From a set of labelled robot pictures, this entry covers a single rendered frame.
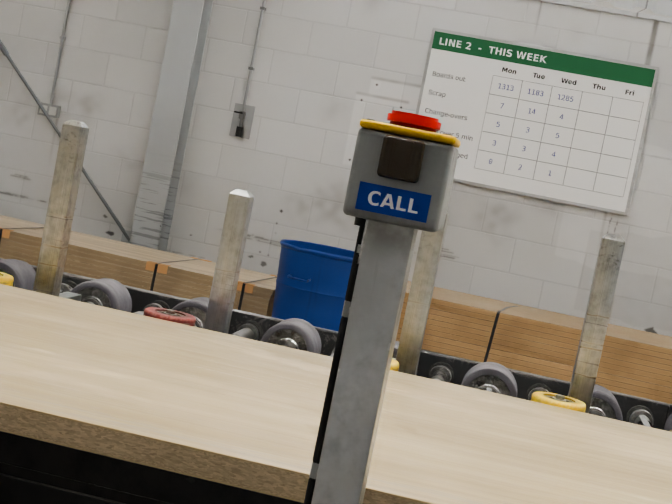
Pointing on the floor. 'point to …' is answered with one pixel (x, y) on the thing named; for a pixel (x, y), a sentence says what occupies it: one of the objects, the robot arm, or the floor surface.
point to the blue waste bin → (312, 283)
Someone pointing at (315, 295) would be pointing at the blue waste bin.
